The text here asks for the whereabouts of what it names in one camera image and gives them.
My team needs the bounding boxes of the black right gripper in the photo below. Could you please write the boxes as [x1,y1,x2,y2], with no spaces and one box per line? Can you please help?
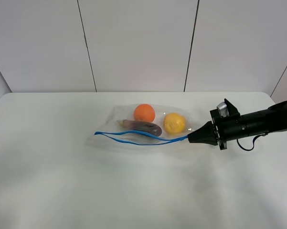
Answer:
[188,108,247,150]

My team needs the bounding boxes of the clear zip bag blue zipper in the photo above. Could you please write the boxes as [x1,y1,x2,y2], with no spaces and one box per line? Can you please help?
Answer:
[87,104,197,147]

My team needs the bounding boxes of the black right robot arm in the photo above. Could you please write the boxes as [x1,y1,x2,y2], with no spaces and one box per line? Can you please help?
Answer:
[188,99,287,150]

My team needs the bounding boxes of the yellow lemon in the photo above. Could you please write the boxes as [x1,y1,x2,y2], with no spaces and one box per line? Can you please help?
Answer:
[163,113,186,135]

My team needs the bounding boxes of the orange fruit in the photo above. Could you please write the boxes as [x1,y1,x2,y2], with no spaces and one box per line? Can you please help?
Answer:
[133,104,156,122]

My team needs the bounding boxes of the purple eggplant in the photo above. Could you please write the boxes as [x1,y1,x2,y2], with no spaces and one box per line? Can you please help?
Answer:
[117,119,162,137]

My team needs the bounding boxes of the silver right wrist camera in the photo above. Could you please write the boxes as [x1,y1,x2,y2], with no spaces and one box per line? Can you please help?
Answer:
[217,98,240,118]

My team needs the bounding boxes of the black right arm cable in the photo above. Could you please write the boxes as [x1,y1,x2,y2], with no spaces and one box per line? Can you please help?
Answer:
[236,133,267,152]

